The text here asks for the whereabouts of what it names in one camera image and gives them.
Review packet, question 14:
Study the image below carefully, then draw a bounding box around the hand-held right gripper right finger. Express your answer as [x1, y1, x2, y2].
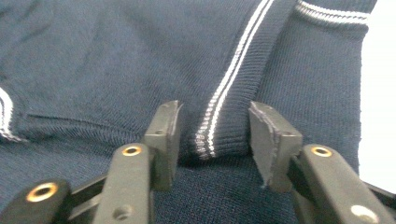
[247, 101, 304, 193]

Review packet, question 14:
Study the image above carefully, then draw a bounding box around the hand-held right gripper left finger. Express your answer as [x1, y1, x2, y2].
[143, 100, 183, 191]

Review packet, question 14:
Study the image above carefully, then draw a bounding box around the dark knit vest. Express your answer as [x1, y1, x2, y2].
[0, 0, 379, 224]

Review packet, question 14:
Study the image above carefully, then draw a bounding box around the white board sheet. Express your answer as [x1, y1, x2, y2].
[357, 0, 396, 194]

